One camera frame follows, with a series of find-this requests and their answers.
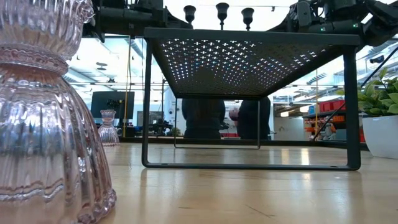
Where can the pink ribbed glass candle holder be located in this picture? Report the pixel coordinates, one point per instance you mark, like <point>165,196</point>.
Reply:
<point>46,140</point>

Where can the green plant in white pot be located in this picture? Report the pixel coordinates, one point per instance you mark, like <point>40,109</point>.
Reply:
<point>382,137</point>

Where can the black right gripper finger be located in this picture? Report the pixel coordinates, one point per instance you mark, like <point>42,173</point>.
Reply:
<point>281,26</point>

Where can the clear ribbed glass candle holder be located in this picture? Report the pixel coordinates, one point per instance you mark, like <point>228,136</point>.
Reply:
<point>108,132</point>

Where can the black ceiling camera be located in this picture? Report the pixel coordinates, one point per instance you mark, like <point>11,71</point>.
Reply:
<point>377,59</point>

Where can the shelf with red bins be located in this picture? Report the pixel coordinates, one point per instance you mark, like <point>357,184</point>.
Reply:
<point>332,105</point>

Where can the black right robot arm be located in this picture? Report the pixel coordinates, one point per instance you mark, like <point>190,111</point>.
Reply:
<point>379,28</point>

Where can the black computer monitor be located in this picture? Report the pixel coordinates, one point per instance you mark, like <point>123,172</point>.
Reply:
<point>105,102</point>

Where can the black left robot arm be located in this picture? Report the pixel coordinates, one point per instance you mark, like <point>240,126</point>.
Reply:
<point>112,18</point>

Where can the black perforated metal shelf riser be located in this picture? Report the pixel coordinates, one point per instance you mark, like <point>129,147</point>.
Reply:
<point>233,62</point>

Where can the person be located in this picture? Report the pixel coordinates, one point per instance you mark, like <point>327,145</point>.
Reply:
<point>253,121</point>
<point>202,121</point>

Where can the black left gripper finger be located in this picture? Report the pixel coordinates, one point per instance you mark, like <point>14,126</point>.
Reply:
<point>175,22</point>

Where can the black table frame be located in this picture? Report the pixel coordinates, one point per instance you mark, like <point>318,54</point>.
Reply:
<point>295,142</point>

